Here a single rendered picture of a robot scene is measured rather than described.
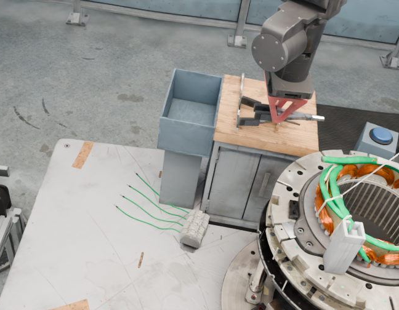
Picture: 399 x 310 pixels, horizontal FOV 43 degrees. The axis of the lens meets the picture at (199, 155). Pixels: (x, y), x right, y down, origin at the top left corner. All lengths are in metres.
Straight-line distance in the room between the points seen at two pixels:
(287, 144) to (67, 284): 0.51
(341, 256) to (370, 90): 2.49
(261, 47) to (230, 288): 0.53
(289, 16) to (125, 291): 0.62
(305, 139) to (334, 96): 2.03
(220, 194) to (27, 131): 1.57
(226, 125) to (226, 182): 0.15
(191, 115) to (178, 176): 0.14
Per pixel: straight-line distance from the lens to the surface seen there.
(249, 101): 0.99
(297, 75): 0.81
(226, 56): 3.10
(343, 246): 0.71
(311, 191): 0.84
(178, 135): 0.98
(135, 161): 1.27
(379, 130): 1.11
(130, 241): 1.11
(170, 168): 1.09
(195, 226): 1.10
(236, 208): 1.12
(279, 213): 0.80
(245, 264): 1.09
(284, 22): 0.71
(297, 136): 0.98
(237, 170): 1.03
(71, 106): 2.63
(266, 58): 0.72
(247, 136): 0.95
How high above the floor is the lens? 1.70
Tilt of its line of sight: 45 degrees down
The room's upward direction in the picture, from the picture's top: 10 degrees clockwise
